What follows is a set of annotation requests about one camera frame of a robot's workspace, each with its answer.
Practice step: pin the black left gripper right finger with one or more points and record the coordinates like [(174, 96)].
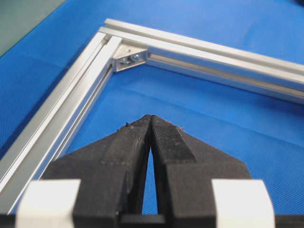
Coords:
[(183, 168)]

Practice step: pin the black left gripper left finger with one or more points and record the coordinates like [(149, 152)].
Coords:
[(112, 172)]

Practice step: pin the silver aluminium extrusion frame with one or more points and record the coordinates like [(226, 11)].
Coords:
[(118, 46)]

